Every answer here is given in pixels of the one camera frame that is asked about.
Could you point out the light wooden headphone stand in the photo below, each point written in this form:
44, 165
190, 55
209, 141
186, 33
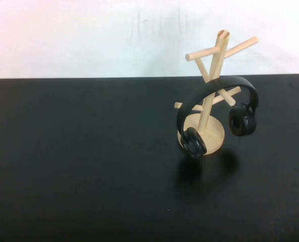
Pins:
216, 63

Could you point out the black over-ear headphones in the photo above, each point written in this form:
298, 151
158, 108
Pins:
240, 82

